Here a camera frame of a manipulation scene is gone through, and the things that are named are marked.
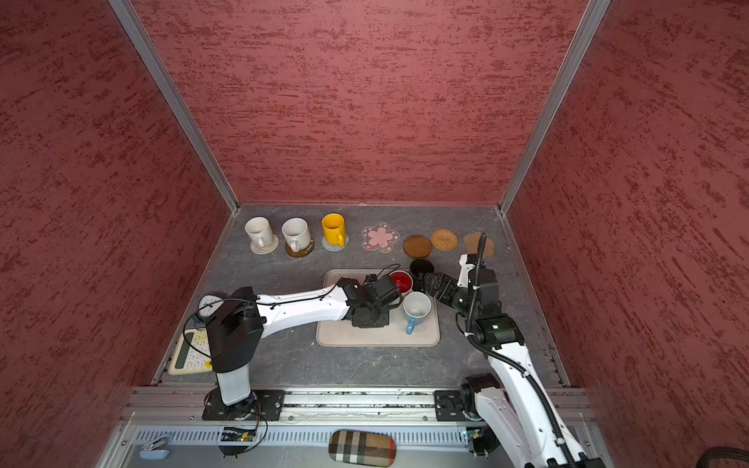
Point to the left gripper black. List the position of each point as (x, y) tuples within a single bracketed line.
[(382, 321)]

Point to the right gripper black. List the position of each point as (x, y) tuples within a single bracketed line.
[(450, 284)]

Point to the red inside white mug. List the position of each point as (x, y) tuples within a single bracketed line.
[(403, 281)]

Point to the light blue mug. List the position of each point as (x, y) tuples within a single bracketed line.
[(417, 306)]

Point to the black mug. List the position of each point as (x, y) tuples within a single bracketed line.
[(418, 269)]

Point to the brown wooden flower coaster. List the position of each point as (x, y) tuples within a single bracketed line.
[(472, 241)]

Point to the pink flower coaster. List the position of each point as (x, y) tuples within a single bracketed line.
[(380, 238)]

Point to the brown cork round coaster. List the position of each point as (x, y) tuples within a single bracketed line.
[(417, 247)]

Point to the yellow mug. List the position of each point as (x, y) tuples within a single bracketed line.
[(334, 226)]

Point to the dark brown glossy coaster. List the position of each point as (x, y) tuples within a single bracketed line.
[(301, 253)]

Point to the white speckled mug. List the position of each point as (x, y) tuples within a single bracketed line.
[(296, 233)]

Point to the beige spiral round coaster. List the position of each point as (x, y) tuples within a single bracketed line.
[(262, 246)]

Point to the cream white mug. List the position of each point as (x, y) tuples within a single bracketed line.
[(257, 227)]

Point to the grey woven round coaster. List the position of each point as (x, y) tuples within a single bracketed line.
[(336, 246)]

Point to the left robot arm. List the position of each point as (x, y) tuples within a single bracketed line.
[(235, 326)]

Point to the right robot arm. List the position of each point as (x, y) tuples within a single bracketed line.
[(511, 401)]

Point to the beige rectangular tray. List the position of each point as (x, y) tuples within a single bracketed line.
[(343, 334)]

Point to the right circuit board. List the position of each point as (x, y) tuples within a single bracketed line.
[(481, 435)]

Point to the circuit board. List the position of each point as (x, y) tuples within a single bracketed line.
[(481, 435), (238, 435)]

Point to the plaid glasses case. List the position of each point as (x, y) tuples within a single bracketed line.
[(362, 448)]

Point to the cream calculator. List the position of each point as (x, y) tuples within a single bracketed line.
[(192, 354)]

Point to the left circuit board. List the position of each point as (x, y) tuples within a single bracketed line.
[(238, 435)]

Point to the small stapler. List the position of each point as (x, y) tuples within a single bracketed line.
[(155, 450)]

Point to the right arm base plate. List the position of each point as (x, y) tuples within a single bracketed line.
[(449, 406)]

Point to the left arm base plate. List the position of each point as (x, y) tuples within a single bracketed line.
[(266, 404)]

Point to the aluminium rail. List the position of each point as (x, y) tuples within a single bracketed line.
[(300, 405)]

